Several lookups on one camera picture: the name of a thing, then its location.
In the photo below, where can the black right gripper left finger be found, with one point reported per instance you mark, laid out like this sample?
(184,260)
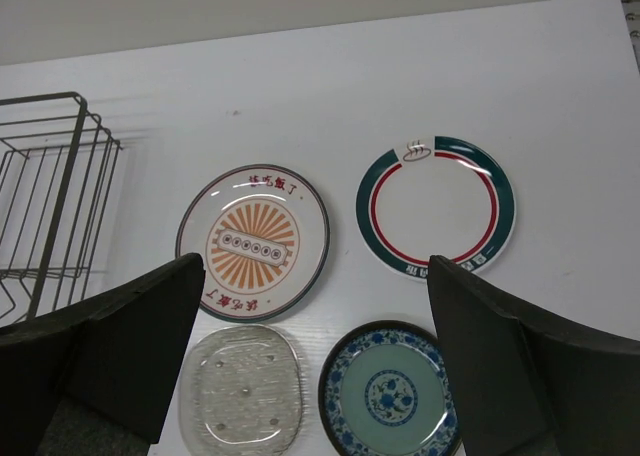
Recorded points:
(97,377)

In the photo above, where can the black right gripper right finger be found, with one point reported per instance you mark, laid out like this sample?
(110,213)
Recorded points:
(526,381)

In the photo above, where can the clear glass square plate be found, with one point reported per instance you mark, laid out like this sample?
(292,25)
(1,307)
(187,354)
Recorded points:
(240,393)

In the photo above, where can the blue floral teal plate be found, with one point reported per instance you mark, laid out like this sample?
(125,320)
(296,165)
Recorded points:
(383,390)

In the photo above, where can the orange sunburst white plate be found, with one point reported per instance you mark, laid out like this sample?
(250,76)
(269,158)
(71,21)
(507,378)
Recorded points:
(263,232)

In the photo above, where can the green red rimmed white plate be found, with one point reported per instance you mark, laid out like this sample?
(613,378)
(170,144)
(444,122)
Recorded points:
(435,195)

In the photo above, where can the grey wire dish rack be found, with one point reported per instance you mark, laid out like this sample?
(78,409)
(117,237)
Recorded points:
(58,167)

